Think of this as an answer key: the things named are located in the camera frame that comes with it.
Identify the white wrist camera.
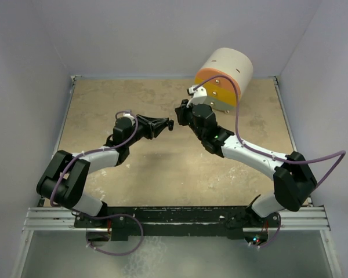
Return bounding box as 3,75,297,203
186,85,208,108
120,110,136,124

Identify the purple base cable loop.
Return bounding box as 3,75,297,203
85,214,144,256

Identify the round cream drawer cabinet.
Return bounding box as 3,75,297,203
194,47,253,112

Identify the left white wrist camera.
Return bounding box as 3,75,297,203
120,110,136,124

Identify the black earbud charging case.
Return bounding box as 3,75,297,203
168,120,174,131

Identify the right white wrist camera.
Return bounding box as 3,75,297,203
186,85,208,108

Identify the aluminium frame rail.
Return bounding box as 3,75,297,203
22,75,328,232

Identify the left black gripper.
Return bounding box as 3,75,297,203
125,115,167,147

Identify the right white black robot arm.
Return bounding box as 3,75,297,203
175,99,317,226

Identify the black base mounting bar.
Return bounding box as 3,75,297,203
73,205,281,242

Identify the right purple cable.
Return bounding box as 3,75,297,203
194,75,346,189

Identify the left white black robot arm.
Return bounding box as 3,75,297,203
37,111,174,227

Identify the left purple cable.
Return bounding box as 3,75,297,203
49,111,139,208

